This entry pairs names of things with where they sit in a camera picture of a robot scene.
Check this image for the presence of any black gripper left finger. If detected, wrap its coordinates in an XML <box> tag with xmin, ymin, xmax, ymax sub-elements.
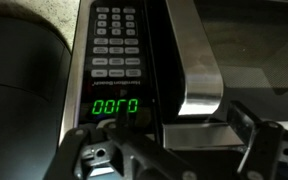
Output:
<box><xmin>43</xmin><ymin>113</ymin><xmax>198</xmax><ymax>180</ymax></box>

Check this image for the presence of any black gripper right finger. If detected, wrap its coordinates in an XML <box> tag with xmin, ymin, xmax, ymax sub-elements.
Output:
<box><xmin>226</xmin><ymin>99</ymin><xmax>288</xmax><ymax>180</ymax></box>

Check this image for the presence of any microwave door with steel handle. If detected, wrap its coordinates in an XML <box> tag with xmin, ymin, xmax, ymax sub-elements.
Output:
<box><xmin>150</xmin><ymin>0</ymin><xmax>288</xmax><ymax>151</ymax></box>

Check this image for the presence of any black steel microwave body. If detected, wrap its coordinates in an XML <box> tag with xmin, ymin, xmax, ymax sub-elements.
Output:
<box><xmin>58</xmin><ymin>0</ymin><xmax>172</xmax><ymax>136</ymax></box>

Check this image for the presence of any black air fryer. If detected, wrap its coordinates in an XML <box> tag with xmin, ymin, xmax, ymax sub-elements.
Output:
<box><xmin>0</xmin><ymin>12</ymin><xmax>74</xmax><ymax>180</ymax></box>

